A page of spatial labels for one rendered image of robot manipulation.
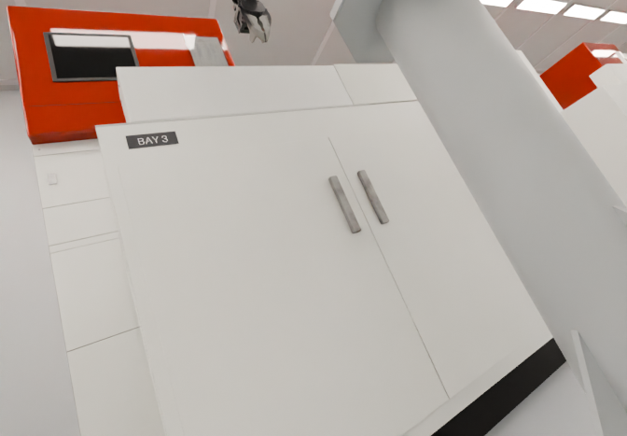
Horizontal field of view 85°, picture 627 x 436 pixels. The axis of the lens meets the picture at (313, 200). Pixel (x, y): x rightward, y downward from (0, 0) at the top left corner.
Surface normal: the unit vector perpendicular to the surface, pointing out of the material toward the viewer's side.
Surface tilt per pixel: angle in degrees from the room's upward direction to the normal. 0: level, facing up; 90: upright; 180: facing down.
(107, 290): 90
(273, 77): 90
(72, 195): 90
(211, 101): 90
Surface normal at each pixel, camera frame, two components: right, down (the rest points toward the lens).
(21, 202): 0.38, -0.42
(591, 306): -0.69, 0.07
